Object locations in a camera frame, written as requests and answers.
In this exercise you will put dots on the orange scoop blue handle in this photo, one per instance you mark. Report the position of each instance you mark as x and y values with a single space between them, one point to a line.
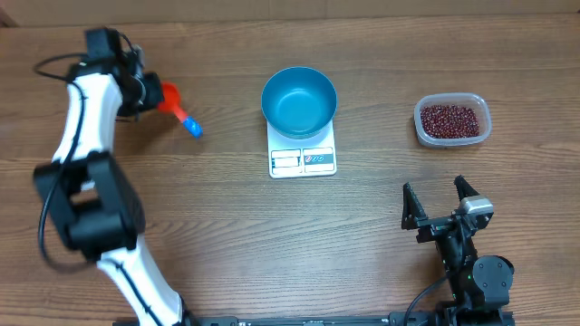
172 105

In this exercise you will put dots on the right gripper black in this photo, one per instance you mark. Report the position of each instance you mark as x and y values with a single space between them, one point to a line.
414 219

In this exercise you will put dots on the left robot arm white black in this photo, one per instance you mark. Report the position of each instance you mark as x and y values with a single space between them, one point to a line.
91 214

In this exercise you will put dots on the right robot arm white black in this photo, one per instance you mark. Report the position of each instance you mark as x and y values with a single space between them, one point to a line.
479 284

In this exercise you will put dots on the blue metal bowl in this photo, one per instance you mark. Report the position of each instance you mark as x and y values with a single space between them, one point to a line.
299 102

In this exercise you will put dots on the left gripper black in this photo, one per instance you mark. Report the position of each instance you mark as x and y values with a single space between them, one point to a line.
155 95

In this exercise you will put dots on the white digital kitchen scale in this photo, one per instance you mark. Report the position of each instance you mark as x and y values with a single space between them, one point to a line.
291 158

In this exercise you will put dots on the red beans in container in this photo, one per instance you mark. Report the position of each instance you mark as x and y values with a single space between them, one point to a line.
449 122

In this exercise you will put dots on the clear plastic bean container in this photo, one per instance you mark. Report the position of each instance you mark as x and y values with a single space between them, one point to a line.
466 99

